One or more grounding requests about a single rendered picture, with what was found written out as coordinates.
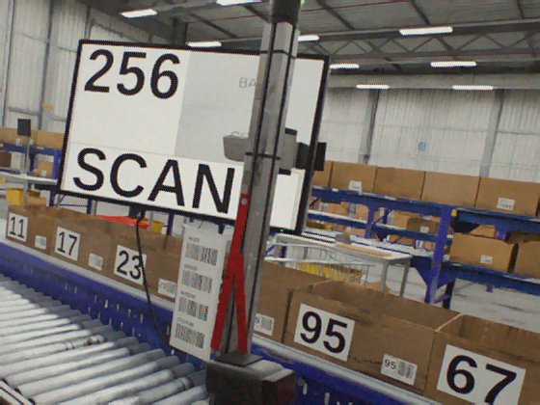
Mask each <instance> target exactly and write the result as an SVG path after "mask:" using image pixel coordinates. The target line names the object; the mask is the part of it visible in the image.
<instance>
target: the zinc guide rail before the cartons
mask: <svg viewBox="0 0 540 405"><path fill-rule="evenodd" d="M0 243H1V244H4V245H6V246H9V247H11V248H14V249H16V250H19V251H20V252H22V253H24V254H27V255H30V256H32V257H36V258H39V259H41V260H44V261H46V262H49V263H51V264H54V265H56V266H59V267H61V268H64V269H66V270H68V271H71V272H73V273H76V274H78V275H80V276H82V277H85V278H87V279H90V280H92V281H95V282H97V283H100V284H104V285H106V286H109V287H112V288H114V289H116V290H118V291H121V292H123V293H126V294H128V295H131V296H133V297H136V298H138V299H141V300H143V301H146V302H147V301H148V299H147V294H146V293H145V292H143V291H141V290H138V289H135V288H133V287H130V286H128V285H125V284H122V283H118V282H115V281H113V280H110V279H107V278H105V277H102V276H100V275H98V274H95V273H93V272H90V271H87V270H85V269H82V268H79V267H78V266H75V265H73V264H70V263H67V262H65V261H62V260H59V259H57V258H55V257H53V256H48V255H46V254H43V253H40V252H38V251H35V250H32V249H30V248H27V247H25V246H22V245H20V244H18V243H15V242H12V241H11V240H8V239H5V238H3V237H0ZM149 297H150V301H151V303H152V304H154V305H155V306H158V307H160V308H163V309H165V310H168V311H172V312H174V311H175V304H174V303H171V302H169V301H166V300H163V299H161V298H158V297H156V296H153V295H149ZM253 343H255V344H257V345H260V346H262V347H265V348H267V349H270V350H272V351H275V352H278V353H280V354H282V355H284V356H287V357H288V358H291V359H293V360H296V361H298V362H301V363H303V364H306V365H310V366H312V367H315V368H318V369H320V370H323V371H325V372H328V373H330V374H333V375H335V376H337V377H339V378H342V379H344V380H347V381H349V382H352V383H354V384H357V385H360V386H362V387H365V388H367V389H370V390H372V391H375V392H379V393H383V394H385V395H387V396H389V397H392V398H394V399H397V400H400V401H402V402H405V403H407V404H410V405H444V404H441V403H439V402H436V401H433V400H431V399H428V398H425V397H423V396H420V395H417V394H415V393H412V392H410V391H405V390H403V389H401V388H398V387H393V386H391V385H389V384H386V383H384V382H381V381H378V380H376V379H373V378H370V377H368V376H365V375H363V374H361V373H358V372H356V371H353V370H350V369H348V368H345V367H342V366H340V365H337V364H333V363H330V362H328V361H325V360H322V359H320V358H317V357H314V356H313V355H310V354H308V353H305V352H302V351H300V350H297V349H294V348H292V347H289V346H287V345H285V344H282V343H280V342H277V341H274V340H273V339H270V338H265V337H261V336H258V335H255V334H254V336H253Z"/></svg>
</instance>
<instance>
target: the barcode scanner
mask: <svg viewBox="0 0 540 405"><path fill-rule="evenodd" d="M204 384H205V388H206V390H207V391H208V392H210V393H211V394H213V395H216V396H217V405H287V404H289V403H291V402H292V401H293V399H294V393H295V372H294V371H293V370H290V369H286V368H285V369H284V368H283V367H282V366H281V365H280V364H277V363H274V362H270V361H266V360H264V357H263V356H260V355H255V354H251V353H247V352H243V351H239V350H234V351H231V352H228V353H226V354H223V355H220V356H217V357H214V358H212V359H211V360H209V361H208V362H207V364H206V367H205V378H204Z"/></svg>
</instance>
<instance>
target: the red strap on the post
mask: <svg viewBox="0 0 540 405"><path fill-rule="evenodd" d="M250 200H251V195H247V194H243V193H242V194H241V199H240V204H239V208H238V213H237V218H236V223H235V228H234V232H233V237H232V241H231V246H230V251H229V260H228V265H227V269H226V274H225V278H224V283H223V288H222V293H221V298H220V303H219V307H218V311H217V316H216V321H215V326H214V331H213V336H212V340H211V343H210V347H212V348H214V349H216V350H217V351H219V348H220V343H221V339H222V334H223V330H224V326H225V321H226V316H227V311H228V306H229V302H230V294H231V289H232V284H233V280H234V275H235V293H236V312H237V333H238V350H239V351H243V352H247V353H249V351H248V333H247V313H246V294H245V275H244V256H243V254H239V252H240V247H241V242H242V237H243V233H244V228H245V224H246V219H247V215H248V210H249V205H250Z"/></svg>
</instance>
